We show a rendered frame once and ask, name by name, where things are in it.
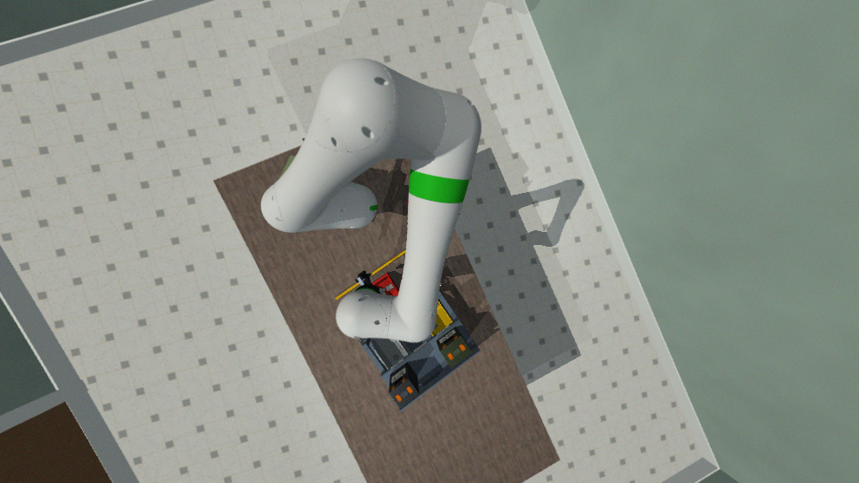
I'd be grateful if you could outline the blue-grey metal shelf rack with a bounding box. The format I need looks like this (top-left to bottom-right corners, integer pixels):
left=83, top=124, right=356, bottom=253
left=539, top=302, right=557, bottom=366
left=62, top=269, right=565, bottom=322
left=359, top=291, right=481, bottom=412

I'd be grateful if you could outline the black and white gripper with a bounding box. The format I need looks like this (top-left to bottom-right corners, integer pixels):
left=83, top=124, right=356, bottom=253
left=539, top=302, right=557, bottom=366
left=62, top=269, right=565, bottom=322
left=355, top=270, right=372, bottom=286

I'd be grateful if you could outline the yellow open bin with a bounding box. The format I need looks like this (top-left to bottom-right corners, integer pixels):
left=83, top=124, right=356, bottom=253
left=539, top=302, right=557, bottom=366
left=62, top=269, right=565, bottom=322
left=431, top=301, right=453, bottom=336

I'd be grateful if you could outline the red bin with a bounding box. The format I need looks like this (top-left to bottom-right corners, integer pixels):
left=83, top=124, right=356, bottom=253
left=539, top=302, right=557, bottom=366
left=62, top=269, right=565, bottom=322
left=372, top=274, right=399, bottom=298

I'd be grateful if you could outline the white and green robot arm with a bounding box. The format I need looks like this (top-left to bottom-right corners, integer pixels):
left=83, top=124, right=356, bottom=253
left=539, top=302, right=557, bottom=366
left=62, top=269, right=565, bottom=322
left=261, top=58, right=481, bottom=343

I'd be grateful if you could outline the grey open bin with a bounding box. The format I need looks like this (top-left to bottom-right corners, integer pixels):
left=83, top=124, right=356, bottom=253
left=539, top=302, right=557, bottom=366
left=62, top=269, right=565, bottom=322
left=371, top=338, right=411, bottom=370

